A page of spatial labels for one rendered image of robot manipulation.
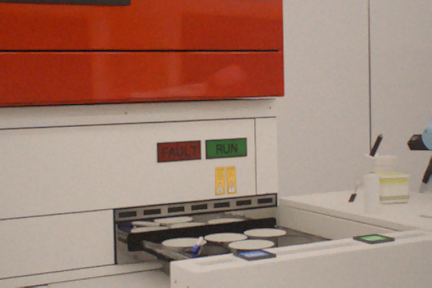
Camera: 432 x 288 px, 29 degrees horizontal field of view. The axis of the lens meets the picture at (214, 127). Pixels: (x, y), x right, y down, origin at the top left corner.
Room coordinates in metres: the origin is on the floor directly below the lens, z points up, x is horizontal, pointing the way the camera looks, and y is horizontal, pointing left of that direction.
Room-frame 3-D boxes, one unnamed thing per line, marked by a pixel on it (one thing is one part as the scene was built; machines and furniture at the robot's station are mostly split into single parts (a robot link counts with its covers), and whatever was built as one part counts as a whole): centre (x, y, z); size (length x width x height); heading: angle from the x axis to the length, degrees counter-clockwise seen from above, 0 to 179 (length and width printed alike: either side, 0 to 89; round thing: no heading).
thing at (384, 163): (2.17, -0.44, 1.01); 0.07 x 0.07 x 0.10
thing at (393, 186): (2.00, -0.42, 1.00); 0.07 x 0.07 x 0.07; 13
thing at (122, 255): (2.01, 0.04, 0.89); 0.44 x 0.02 x 0.10; 118
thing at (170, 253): (1.75, 0.09, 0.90); 0.37 x 0.01 x 0.01; 28
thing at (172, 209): (2.02, 0.04, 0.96); 0.44 x 0.01 x 0.02; 118
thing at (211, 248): (1.84, -0.07, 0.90); 0.34 x 0.34 x 0.01; 28
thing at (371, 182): (1.85, -0.34, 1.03); 0.06 x 0.04 x 0.13; 28
